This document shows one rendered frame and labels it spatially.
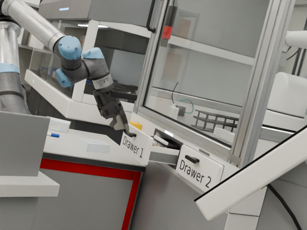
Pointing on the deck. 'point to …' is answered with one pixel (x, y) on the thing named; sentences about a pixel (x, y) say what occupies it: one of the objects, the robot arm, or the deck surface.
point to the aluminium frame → (251, 119)
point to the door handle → (150, 18)
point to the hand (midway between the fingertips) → (126, 129)
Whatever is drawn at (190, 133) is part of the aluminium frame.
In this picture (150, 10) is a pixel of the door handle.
